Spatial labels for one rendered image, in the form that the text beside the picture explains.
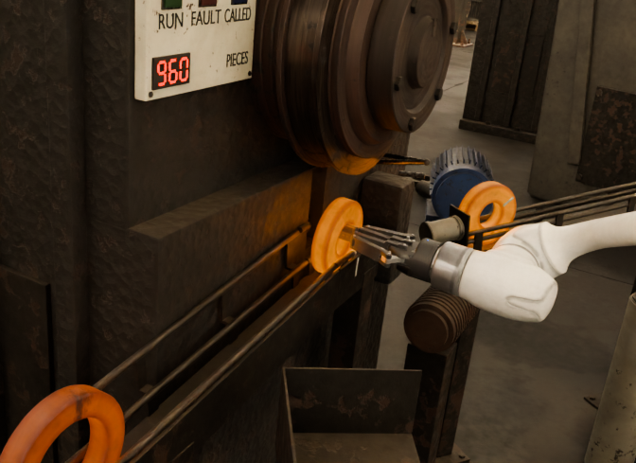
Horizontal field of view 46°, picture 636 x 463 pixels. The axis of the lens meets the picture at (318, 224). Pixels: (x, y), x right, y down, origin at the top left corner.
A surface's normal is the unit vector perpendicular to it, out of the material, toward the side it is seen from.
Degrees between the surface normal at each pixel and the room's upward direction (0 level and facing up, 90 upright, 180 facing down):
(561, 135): 90
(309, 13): 73
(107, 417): 90
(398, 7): 54
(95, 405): 90
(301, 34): 82
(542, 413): 0
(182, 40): 90
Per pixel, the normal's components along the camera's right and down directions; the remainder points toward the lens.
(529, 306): -0.27, 0.36
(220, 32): 0.87, 0.25
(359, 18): 0.02, 0.06
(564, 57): -0.68, 0.22
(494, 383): 0.09, -0.92
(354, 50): -0.03, 0.31
